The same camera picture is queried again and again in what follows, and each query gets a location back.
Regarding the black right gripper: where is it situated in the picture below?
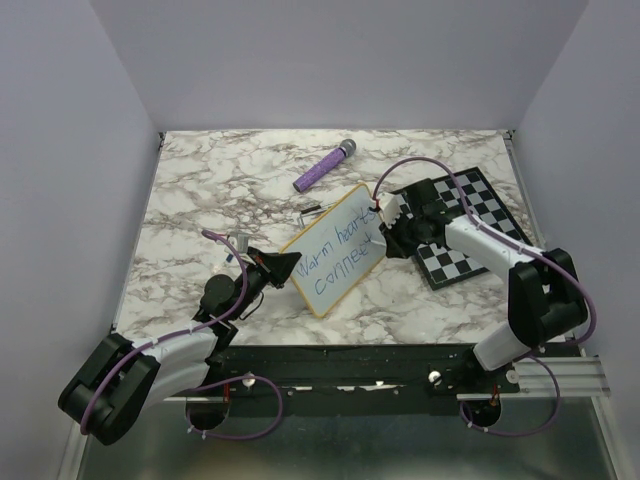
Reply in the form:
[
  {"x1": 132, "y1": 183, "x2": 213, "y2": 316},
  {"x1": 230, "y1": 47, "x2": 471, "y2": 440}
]
[{"x1": 378, "y1": 210, "x2": 423, "y2": 259}]

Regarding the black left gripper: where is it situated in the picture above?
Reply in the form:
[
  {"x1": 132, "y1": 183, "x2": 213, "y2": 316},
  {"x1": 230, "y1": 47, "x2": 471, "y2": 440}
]
[{"x1": 229, "y1": 247, "x2": 301, "y2": 321}]

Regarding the yellow framed whiteboard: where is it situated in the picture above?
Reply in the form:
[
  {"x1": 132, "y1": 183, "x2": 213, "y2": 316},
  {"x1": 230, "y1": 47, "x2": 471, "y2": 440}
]
[{"x1": 281, "y1": 183, "x2": 386, "y2": 318}]

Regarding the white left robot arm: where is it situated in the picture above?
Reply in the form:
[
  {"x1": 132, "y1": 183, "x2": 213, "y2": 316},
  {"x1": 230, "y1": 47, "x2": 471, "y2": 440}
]
[{"x1": 58, "y1": 247, "x2": 302, "y2": 445}]

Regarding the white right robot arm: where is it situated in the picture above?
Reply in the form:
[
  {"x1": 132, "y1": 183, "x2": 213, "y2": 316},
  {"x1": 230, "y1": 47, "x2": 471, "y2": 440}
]
[{"x1": 372, "y1": 179, "x2": 588, "y2": 392}]

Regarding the black white chessboard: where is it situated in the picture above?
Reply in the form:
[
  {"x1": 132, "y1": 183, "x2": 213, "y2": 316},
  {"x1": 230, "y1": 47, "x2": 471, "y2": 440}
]
[{"x1": 414, "y1": 167, "x2": 541, "y2": 290}]

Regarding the purple glitter microphone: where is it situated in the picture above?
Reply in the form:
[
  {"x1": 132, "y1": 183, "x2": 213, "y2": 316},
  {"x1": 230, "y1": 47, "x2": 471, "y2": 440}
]
[{"x1": 293, "y1": 139, "x2": 357, "y2": 193}]

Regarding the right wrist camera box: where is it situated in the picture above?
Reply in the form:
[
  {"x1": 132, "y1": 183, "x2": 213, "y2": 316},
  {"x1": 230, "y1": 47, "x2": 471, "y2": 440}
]
[{"x1": 373, "y1": 193, "x2": 402, "y2": 229}]

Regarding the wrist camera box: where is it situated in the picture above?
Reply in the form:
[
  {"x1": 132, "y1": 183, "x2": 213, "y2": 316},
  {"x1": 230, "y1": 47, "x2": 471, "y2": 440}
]
[
  {"x1": 373, "y1": 193, "x2": 402, "y2": 229},
  {"x1": 227, "y1": 232, "x2": 250, "y2": 254}
]

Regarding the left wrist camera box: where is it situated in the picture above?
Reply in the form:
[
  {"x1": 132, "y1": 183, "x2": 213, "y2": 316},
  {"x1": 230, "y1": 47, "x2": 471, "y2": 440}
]
[{"x1": 227, "y1": 232, "x2": 250, "y2": 254}]

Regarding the wire whiteboard stand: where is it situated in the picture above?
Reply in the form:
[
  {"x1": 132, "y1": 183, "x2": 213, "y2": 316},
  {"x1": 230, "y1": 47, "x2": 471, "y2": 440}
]
[{"x1": 296, "y1": 203, "x2": 332, "y2": 231}]

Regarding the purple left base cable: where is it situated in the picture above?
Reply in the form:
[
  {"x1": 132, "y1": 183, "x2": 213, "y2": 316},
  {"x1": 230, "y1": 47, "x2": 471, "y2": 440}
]
[{"x1": 185, "y1": 375, "x2": 284, "y2": 441}]

